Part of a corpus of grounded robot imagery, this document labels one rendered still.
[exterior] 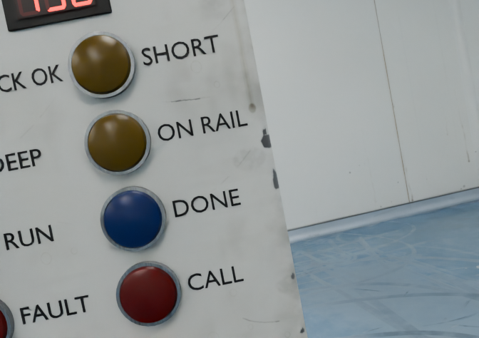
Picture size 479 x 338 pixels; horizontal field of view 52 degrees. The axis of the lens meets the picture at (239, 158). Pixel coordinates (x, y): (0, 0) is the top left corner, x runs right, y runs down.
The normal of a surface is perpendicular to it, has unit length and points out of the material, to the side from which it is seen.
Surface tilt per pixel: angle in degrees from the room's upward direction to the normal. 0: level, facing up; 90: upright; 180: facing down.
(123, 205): 87
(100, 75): 93
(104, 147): 91
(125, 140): 90
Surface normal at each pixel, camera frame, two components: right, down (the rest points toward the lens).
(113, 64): 0.08, 0.05
